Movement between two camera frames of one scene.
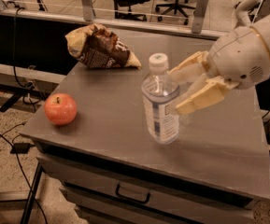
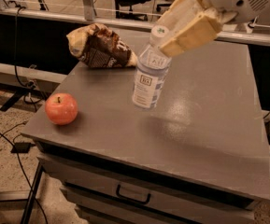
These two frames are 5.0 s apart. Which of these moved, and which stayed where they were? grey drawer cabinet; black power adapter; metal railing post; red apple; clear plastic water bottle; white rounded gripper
Moved: white rounded gripper; clear plastic water bottle
Stayed: grey drawer cabinet; black power adapter; red apple; metal railing post
